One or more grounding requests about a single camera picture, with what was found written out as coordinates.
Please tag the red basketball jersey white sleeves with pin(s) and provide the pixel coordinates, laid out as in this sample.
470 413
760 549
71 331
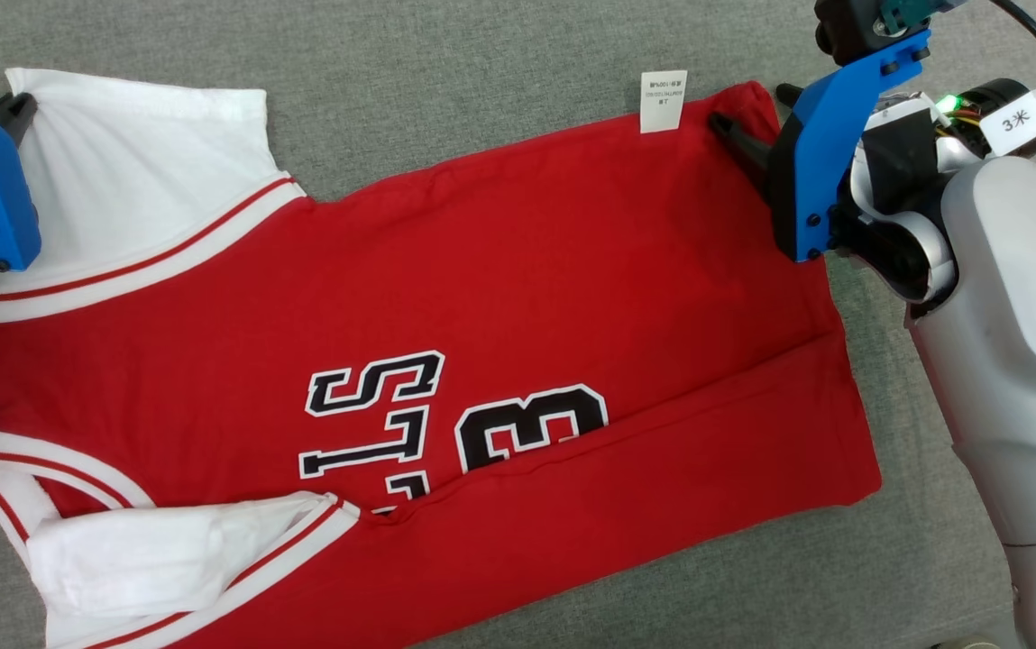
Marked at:
572 270

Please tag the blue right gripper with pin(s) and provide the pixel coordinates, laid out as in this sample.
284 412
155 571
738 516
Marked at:
806 162

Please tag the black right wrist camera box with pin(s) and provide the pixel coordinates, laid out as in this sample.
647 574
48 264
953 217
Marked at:
842 31

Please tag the teal right camera connector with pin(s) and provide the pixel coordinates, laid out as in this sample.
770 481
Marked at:
901 11

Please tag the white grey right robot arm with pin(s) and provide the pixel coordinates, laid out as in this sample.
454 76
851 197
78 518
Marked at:
1022 315

